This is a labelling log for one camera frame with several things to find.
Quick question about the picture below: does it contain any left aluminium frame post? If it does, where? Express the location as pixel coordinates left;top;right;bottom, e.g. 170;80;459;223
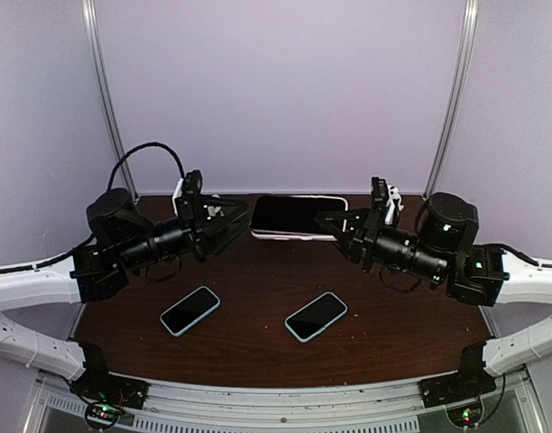
80;0;139;202

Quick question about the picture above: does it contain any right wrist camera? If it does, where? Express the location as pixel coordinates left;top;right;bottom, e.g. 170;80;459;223
371;177;404;226

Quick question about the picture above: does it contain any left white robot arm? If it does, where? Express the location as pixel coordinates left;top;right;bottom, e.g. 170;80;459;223
0;188;249;401

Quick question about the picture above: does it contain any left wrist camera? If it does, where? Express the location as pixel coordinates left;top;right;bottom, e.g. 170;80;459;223
171;170;203;217

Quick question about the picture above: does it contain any front aluminium rail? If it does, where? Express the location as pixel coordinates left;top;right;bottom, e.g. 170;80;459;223
19;368;549;432

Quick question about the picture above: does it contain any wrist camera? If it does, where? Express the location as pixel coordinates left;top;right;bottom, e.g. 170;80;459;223
171;170;203;217
371;177;404;226

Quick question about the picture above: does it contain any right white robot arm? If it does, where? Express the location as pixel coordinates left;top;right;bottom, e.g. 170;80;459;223
316;192;552;307

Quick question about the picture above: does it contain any phone blue case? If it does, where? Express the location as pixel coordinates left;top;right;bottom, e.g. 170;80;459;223
160;286;221;337
284;291;348;344

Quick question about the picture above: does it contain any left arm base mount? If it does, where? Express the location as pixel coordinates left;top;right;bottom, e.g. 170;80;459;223
67;366;149;431

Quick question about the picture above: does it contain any middle phone blue case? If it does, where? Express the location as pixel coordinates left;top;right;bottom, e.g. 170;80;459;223
284;291;348;344

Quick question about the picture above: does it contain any left phone blue case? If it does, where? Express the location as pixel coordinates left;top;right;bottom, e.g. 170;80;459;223
160;286;221;337

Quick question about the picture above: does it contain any pink phone case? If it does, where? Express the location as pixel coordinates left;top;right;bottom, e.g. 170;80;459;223
250;194;351;244

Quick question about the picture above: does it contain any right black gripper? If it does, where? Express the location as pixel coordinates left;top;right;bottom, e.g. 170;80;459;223
315;204;449;285

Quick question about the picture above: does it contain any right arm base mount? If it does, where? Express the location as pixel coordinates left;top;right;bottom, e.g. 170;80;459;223
419;366;496;430

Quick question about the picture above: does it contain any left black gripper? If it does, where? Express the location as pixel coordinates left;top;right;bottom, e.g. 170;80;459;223
117;193;252;272

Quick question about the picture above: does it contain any aluminium frame post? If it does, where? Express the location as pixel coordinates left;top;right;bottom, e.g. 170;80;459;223
80;0;139;202
422;0;480;200

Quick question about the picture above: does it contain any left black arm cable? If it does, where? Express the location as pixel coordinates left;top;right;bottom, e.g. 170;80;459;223
106;142;187;190

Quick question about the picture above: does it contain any right aluminium frame post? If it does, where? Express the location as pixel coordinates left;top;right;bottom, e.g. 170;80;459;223
422;0;480;200

